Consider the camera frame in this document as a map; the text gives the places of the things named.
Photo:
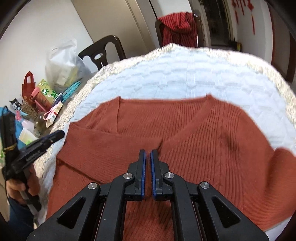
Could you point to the rust orange knit sweater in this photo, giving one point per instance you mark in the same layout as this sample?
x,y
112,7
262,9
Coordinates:
x,y
200,139

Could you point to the dark chair holding red garment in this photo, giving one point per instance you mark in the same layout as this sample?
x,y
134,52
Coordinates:
x,y
198,30

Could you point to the blue water bottle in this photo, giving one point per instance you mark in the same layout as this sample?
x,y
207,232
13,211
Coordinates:
x,y
10,129

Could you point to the small red gift bag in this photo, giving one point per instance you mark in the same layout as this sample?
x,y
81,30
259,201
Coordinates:
x,y
28,85

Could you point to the teal blue clothes hangers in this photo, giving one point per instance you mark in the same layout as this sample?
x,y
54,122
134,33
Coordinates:
x,y
63,96

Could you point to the person's left hand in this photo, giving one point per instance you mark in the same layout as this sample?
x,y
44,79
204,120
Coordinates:
x,y
14,187

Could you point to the white plastic bag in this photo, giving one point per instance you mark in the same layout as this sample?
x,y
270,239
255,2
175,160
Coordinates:
x,y
64,67

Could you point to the red paper wall decoration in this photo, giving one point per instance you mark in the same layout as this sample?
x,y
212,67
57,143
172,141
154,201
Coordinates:
x,y
243,12

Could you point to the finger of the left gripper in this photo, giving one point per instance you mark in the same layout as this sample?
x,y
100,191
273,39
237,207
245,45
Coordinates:
x,y
48,140

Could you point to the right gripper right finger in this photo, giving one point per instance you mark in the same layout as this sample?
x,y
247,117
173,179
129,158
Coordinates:
x,y
167,186

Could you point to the clear glass jar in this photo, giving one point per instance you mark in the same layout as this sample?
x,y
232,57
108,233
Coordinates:
x,y
39,125

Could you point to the dark wooden chair far left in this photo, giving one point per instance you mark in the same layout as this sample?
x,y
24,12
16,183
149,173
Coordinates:
x,y
97,51

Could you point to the green patterned tissue pack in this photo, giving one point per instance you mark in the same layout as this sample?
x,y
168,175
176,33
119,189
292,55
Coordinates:
x,y
47,91

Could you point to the white box with green toy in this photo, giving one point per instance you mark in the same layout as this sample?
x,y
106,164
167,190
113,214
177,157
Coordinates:
x,y
27,137

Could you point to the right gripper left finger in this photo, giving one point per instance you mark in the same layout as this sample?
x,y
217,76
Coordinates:
x,y
115,195

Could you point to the red knit garment on chair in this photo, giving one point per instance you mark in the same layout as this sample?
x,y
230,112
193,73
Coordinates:
x,y
180,29

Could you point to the white quilted lace-edged cloth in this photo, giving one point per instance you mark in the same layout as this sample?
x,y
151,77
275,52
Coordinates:
x,y
175,72

